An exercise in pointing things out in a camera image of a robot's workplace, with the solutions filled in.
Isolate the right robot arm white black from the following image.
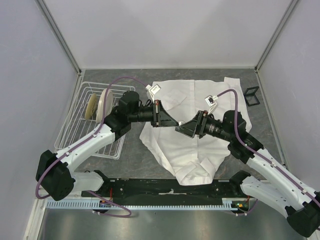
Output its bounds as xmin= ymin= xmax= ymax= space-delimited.
xmin=175 ymin=110 xmax=320 ymax=238

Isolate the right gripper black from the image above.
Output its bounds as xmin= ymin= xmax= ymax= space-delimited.
xmin=175 ymin=110 xmax=234 ymax=142

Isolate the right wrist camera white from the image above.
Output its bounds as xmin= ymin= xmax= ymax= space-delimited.
xmin=205 ymin=95 xmax=218 ymax=114

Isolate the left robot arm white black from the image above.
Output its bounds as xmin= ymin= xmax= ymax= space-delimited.
xmin=35 ymin=91 xmax=178 ymax=201

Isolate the white shirt garment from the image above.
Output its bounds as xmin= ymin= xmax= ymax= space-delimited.
xmin=139 ymin=77 xmax=252 ymax=186

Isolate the light blue cable duct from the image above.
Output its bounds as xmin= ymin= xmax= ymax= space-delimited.
xmin=45 ymin=198 xmax=237 ymax=211

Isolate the white wire dish rack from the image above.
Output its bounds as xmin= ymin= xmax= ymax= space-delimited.
xmin=54 ymin=81 xmax=135 ymax=160

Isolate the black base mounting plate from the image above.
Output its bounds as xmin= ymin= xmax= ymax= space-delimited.
xmin=94 ymin=178 xmax=247 ymax=200

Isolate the purple cable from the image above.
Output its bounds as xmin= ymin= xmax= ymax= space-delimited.
xmin=216 ymin=89 xmax=320 ymax=217
xmin=36 ymin=76 xmax=148 ymax=218

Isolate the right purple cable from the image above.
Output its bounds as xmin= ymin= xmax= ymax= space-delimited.
xmin=216 ymin=89 xmax=320 ymax=217

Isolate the beige plate small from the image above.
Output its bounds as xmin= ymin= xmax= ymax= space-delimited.
xmin=84 ymin=93 xmax=98 ymax=120

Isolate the cream plate large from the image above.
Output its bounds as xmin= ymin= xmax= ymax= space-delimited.
xmin=95 ymin=88 xmax=113 ymax=124

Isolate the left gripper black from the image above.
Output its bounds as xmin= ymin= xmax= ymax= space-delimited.
xmin=129 ymin=100 xmax=179 ymax=128

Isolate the black square open case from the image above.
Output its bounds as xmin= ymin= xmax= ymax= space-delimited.
xmin=243 ymin=86 xmax=260 ymax=107

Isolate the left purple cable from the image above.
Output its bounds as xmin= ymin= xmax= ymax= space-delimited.
xmin=36 ymin=76 xmax=148 ymax=218

